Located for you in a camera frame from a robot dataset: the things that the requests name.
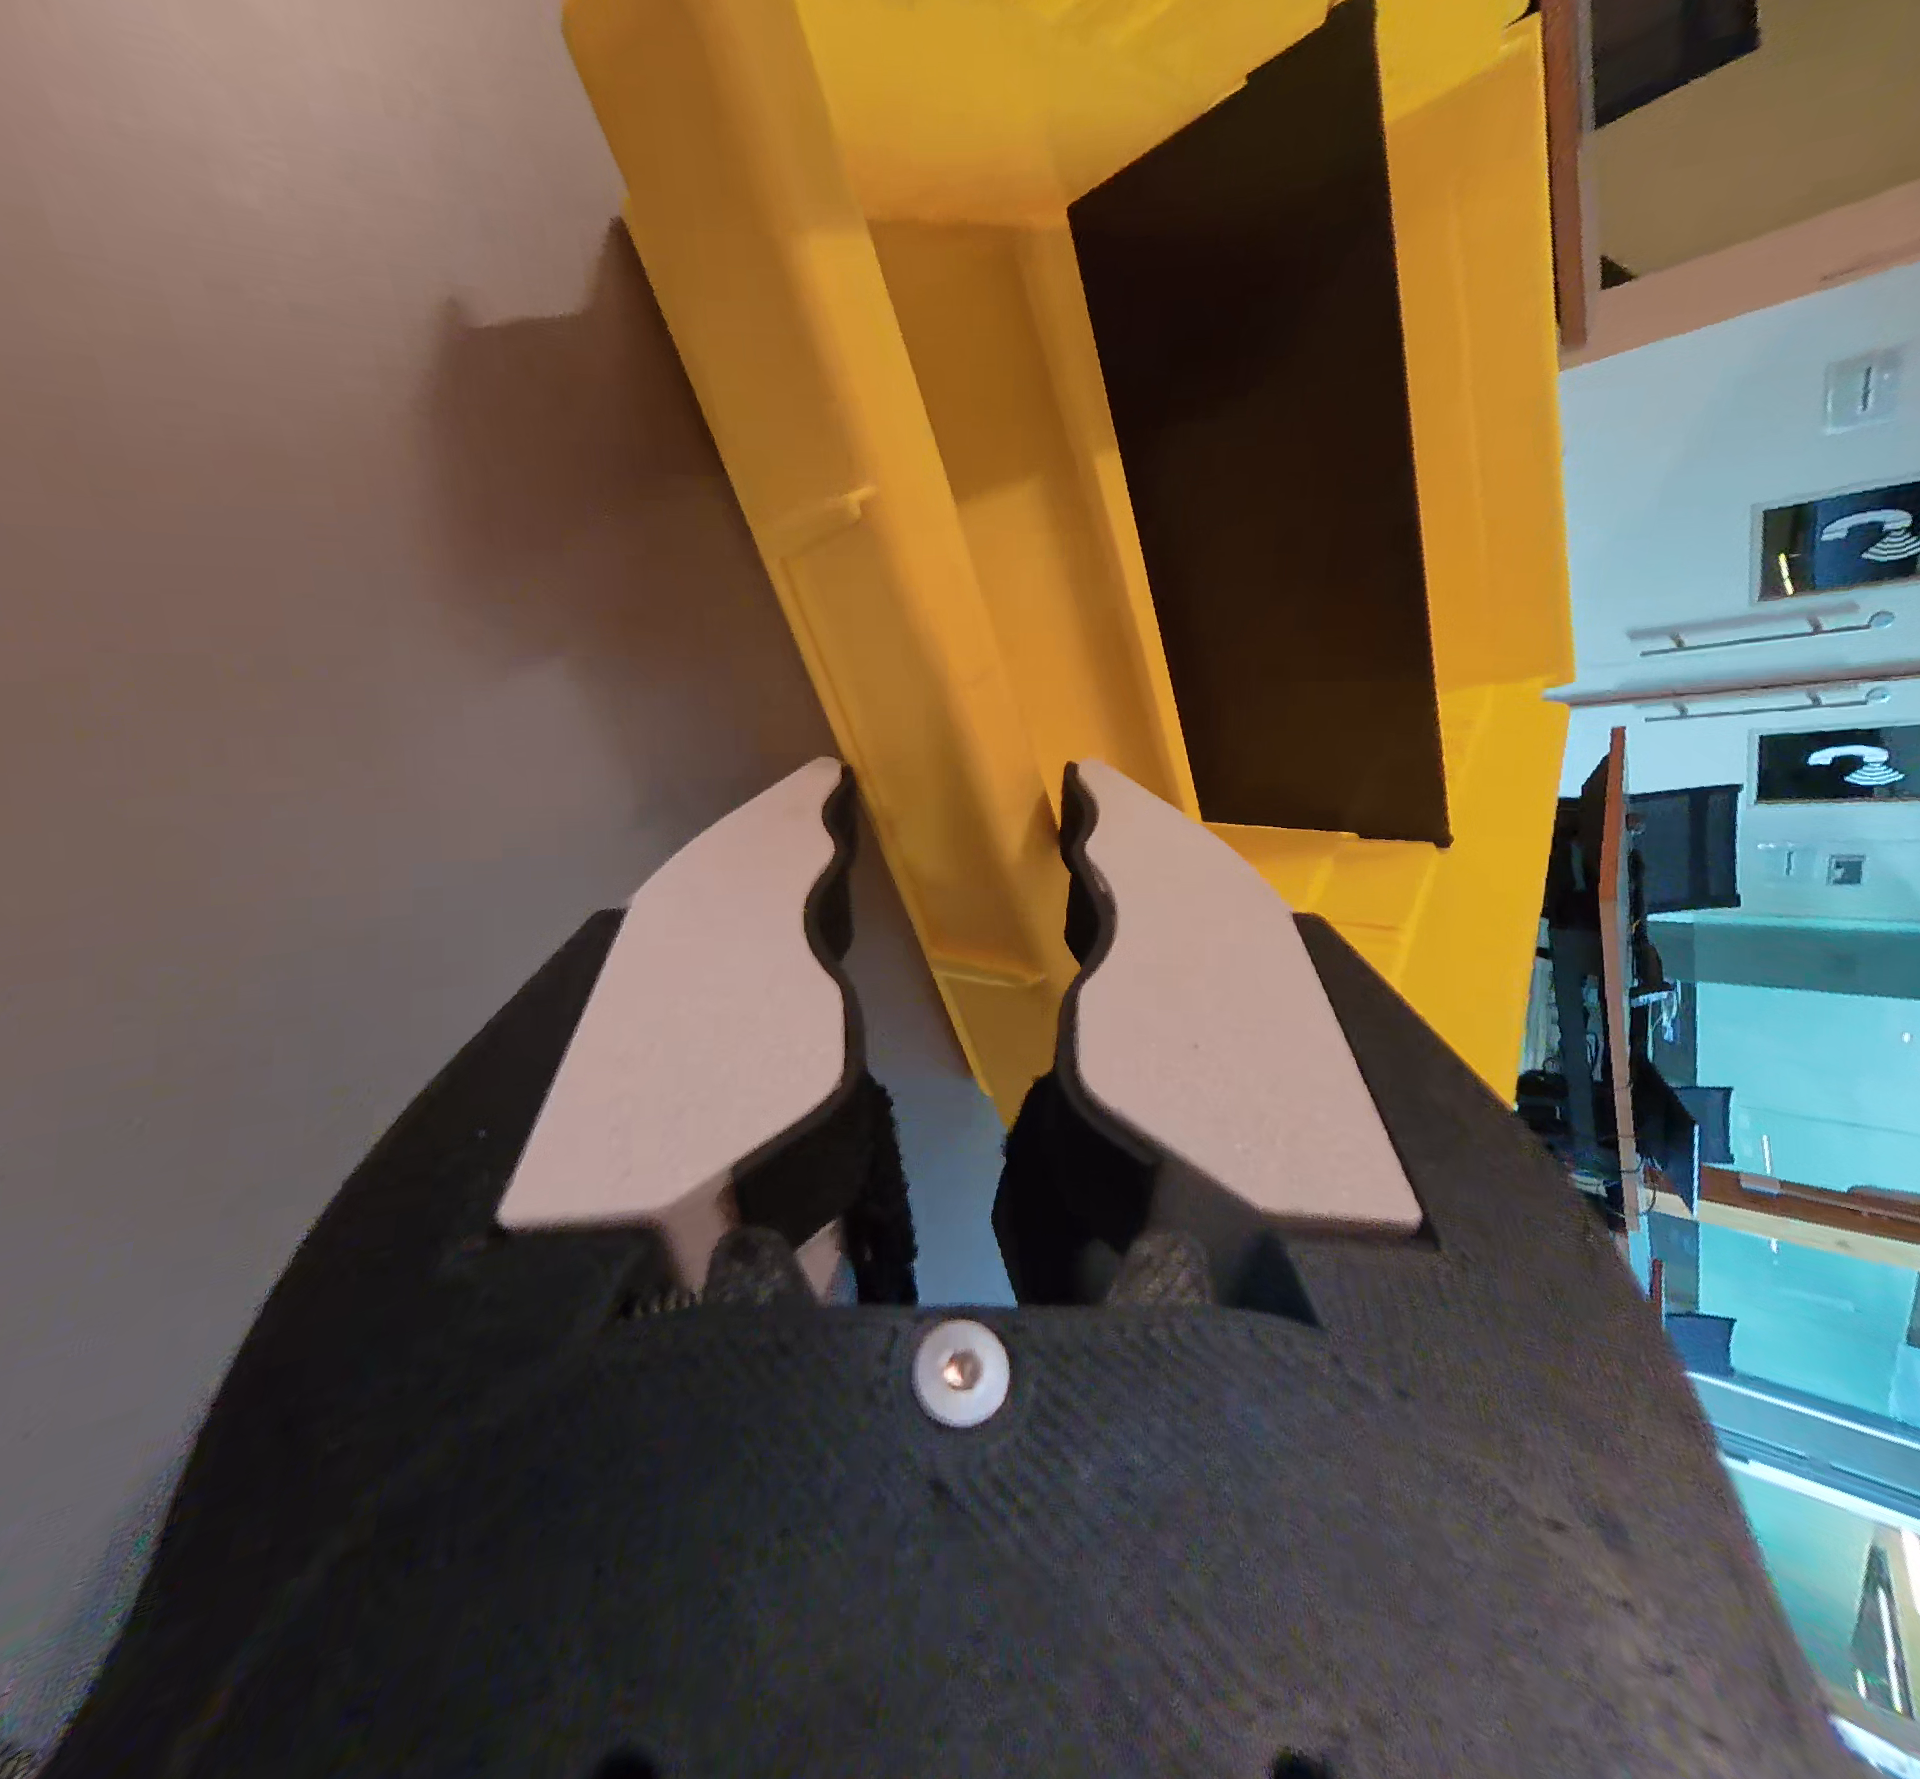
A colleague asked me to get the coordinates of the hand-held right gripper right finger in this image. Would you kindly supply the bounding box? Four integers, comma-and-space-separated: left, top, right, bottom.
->
1053, 758, 1427, 1243

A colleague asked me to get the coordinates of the yellow plastic bin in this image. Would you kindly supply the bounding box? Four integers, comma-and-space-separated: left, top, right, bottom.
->
562, 0, 1577, 1129

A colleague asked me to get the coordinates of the black bin divider panel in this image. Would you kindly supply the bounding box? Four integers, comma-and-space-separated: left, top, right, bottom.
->
1066, 0, 1454, 849

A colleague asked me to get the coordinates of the black phone wall sign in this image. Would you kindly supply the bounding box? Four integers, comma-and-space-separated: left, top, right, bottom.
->
1754, 723, 1920, 806
1752, 486, 1920, 604

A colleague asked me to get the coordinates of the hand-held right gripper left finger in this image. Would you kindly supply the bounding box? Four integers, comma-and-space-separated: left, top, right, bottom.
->
491, 757, 880, 1293

